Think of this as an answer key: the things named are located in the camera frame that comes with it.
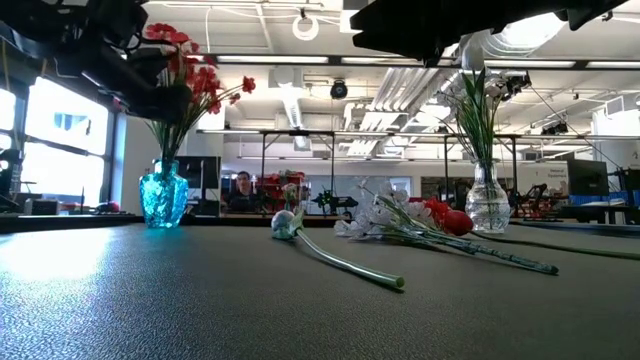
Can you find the black equipment stand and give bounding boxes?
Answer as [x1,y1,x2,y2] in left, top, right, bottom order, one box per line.
[0,147,24,201]

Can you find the black red background robot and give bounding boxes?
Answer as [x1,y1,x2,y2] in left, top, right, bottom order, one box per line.
[514,182,551,219]

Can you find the blue glass vase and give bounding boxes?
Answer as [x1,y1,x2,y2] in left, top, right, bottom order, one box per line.
[138,158,190,230]

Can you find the clear glass vase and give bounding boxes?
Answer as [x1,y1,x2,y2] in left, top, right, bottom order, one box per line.
[464,159,511,235]

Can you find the person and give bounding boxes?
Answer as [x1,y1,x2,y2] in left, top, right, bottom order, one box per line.
[227,170,261,214]

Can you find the blue storage bins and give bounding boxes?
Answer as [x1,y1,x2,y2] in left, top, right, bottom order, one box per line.
[569,192,640,207]

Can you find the red artificial flower bunch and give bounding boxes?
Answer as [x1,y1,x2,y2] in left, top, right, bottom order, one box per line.
[169,64,257,171]
[423,196,454,224]
[143,22,221,171]

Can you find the white door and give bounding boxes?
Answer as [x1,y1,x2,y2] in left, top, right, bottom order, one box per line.
[388,175,413,199]

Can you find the white ceiling duct pipe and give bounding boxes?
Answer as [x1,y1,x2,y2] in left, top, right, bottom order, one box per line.
[269,67,314,151]

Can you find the white wall box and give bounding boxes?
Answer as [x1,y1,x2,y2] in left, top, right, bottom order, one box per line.
[196,99,227,132]

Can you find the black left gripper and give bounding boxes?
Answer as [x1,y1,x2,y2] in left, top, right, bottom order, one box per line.
[64,0,194,124]

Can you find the red artificial rose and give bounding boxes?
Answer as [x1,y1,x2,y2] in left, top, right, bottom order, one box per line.
[442,209,640,261]

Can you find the bright window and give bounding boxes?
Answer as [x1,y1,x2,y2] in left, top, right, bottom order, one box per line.
[0,74,117,209]

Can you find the black metal background frame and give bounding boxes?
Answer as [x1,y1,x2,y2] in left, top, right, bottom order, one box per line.
[197,128,640,211]

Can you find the black computer monitor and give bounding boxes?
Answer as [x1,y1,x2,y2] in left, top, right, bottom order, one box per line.
[567,158,610,197]
[174,155,222,204]

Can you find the white coiled cable ring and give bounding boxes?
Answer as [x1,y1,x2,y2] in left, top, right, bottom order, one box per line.
[292,13,320,42]

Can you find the grey box device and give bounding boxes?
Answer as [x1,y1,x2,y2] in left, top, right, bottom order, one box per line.
[22,198,62,216]

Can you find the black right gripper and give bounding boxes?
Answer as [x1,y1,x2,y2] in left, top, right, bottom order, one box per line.
[349,0,566,68]

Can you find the white ceiling pipe bundle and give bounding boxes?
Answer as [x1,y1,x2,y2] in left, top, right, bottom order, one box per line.
[344,67,451,157]

